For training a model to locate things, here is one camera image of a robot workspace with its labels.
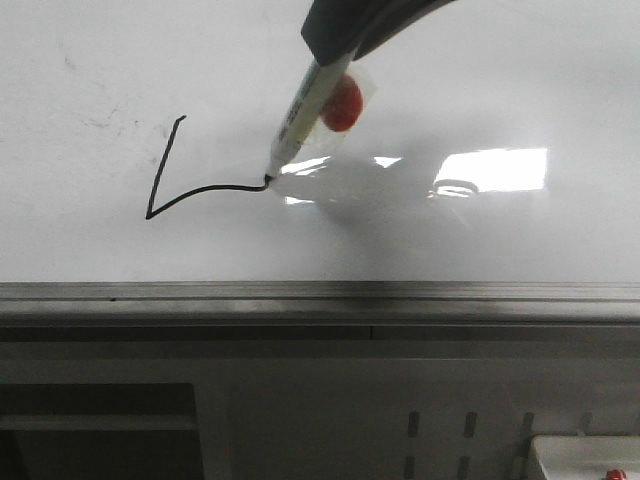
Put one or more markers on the white black whiteboard marker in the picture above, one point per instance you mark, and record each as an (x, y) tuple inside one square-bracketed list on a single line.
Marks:
[(313, 92)]

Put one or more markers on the white marker tray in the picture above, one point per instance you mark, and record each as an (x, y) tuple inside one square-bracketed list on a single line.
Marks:
[(582, 457)]

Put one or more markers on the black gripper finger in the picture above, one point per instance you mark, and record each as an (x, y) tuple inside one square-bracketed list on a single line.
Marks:
[(395, 17), (334, 28)]

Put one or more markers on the red round magnet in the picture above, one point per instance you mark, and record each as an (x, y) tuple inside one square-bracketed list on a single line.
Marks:
[(343, 108)]

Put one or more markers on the white whiteboard with aluminium frame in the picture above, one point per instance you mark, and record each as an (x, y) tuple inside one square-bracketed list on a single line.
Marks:
[(493, 175)]

